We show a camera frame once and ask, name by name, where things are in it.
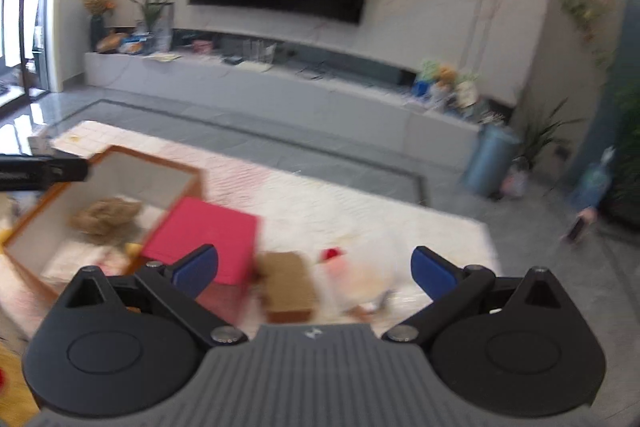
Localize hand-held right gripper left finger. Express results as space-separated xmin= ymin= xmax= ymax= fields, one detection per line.
xmin=65 ymin=244 xmax=248 ymax=347

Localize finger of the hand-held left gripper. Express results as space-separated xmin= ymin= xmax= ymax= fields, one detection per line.
xmin=0 ymin=154 xmax=93 ymax=192

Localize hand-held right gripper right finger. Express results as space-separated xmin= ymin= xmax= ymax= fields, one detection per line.
xmin=382 ymin=246 xmax=568 ymax=343

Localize tan fluffy soft item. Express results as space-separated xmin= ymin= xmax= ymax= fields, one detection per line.
xmin=69 ymin=198 xmax=143 ymax=238

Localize pink white crochet pouch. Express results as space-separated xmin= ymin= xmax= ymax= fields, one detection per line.
xmin=100 ymin=251 xmax=142 ymax=277

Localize orange cardboard box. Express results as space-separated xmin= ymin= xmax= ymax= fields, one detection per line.
xmin=2 ymin=146 xmax=206 ymax=303

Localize white plastic bag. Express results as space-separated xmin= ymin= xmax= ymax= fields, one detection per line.
xmin=42 ymin=239 xmax=116 ymax=283

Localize brown loaf-shaped sponge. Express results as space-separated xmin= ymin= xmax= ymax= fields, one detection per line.
xmin=257 ymin=251 xmax=319 ymax=323

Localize red storage box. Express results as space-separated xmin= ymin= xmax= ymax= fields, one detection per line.
xmin=141 ymin=198 xmax=261 ymax=285

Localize lemon print table mat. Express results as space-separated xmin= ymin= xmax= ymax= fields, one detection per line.
xmin=30 ymin=121 xmax=131 ymax=158

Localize blue grey trash can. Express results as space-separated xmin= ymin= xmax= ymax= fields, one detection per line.
xmin=462 ymin=125 xmax=521 ymax=198

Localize white pink lace tablecloth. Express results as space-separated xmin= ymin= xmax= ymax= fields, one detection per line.
xmin=0 ymin=122 xmax=501 ymax=343

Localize dried flowers in dark vase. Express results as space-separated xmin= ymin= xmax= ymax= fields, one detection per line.
xmin=81 ymin=0 xmax=117 ymax=50

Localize small pink standing device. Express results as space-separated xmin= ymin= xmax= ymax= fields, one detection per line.
xmin=565 ymin=207 xmax=598 ymax=244

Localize snack bags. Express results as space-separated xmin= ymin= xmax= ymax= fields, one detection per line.
xmin=120 ymin=34 xmax=153 ymax=55

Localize glass sliding door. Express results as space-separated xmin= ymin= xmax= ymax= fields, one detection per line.
xmin=0 ymin=0 xmax=66 ymax=108

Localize long-leaf potted plant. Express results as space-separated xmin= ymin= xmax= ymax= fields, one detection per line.
xmin=515 ymin=99 xmax=583 ymax=168

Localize large water bottle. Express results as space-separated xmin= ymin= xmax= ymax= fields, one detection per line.
xmin=572 ymin=147 xmax=616 ymax=212

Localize green plant in glass vase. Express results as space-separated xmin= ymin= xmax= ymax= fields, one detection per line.
xmin=126 ymin=0 xmax=183 ymax=50

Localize teddy bear bouquet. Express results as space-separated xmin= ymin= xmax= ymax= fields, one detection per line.
xmin=437 ymin=64 xmax=458 ymax=100

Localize marble television console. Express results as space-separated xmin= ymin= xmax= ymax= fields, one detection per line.
xmin=82 ymin=49 xmax=481 ymax=170

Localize white router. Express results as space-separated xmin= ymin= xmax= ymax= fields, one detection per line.
xmin=240 ymin=42 xmax=276 ymax=72

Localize yellow fluffy rug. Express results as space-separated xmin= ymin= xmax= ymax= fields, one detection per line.
xmin=0 ymin=342 xmax=41 ymax=427

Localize hanging vine plant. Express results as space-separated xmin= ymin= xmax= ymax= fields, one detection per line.
xmin=560 ymin=0 xmax=618 ymax=68

